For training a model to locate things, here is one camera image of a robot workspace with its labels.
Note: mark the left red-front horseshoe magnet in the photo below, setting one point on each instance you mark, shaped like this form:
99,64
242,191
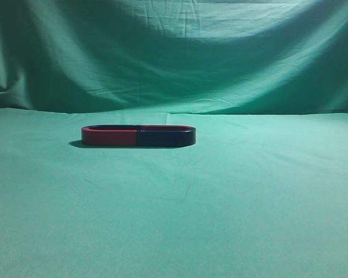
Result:
110,135

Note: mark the green cloth backdrop and cover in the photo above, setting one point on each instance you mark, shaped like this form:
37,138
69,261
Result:
262,193

